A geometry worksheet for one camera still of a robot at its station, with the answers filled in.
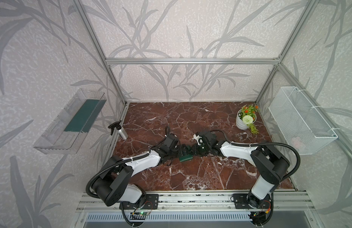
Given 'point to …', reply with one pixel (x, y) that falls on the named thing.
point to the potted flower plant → (246, 116)
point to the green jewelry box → (185, 157)
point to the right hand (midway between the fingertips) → (188, 151)
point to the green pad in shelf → (84, 117)
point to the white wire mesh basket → (301, 124)
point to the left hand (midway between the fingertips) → (184, 151)
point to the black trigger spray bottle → (115, 126)
